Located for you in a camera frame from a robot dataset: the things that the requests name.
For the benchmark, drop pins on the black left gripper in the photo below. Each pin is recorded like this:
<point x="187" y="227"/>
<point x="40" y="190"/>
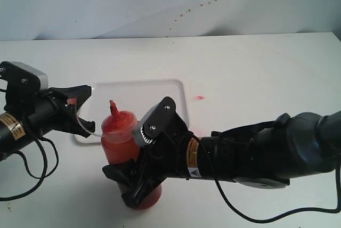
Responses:
<point x="52" y="111"/>

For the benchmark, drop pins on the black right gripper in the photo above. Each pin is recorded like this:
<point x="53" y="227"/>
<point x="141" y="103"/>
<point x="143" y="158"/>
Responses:
<point x="166" y="158"/>

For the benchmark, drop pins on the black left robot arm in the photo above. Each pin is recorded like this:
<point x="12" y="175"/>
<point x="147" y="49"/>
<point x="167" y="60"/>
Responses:
<point x="16" y="133"/>

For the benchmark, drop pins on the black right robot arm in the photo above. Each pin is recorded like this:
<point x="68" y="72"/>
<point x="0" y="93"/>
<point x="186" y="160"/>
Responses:
<point x="267" y="154"/>

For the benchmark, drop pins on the white rectangular plastic tray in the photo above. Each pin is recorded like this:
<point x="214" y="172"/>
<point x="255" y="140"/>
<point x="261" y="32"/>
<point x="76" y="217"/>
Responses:
<point x="137" y="97"/>

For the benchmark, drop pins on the white backdrop cloth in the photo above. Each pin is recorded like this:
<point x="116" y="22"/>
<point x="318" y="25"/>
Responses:
<point x="85" y="19"/>

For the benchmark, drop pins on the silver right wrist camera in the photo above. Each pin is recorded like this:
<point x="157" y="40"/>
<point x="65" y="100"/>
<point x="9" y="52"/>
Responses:
<point x="154" y="122"/>

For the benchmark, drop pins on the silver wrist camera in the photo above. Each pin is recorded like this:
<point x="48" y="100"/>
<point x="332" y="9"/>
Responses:
<point x="154" y="122"/>
<point x="23" y="84"/>

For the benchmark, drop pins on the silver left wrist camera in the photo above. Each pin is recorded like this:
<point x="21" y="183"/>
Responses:
<point x="23" y="84"/>

